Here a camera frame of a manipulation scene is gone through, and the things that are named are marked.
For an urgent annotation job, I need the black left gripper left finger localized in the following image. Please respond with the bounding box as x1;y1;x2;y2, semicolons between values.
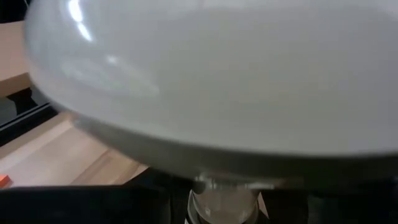
0;169;191;224

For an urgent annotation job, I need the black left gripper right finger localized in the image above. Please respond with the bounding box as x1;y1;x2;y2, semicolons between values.
259;179;398;224

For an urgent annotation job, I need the white reflector lightbulb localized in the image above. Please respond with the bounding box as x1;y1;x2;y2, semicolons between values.
24;0;398;224

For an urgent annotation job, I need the orange sticky note pad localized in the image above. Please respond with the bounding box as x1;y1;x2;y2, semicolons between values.
0;174;12;189

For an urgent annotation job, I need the brown wooden desk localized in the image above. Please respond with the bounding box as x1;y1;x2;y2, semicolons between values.
0;20;32;98

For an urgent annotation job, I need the black table frame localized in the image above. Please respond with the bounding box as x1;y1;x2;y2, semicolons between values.
0;86;60;147

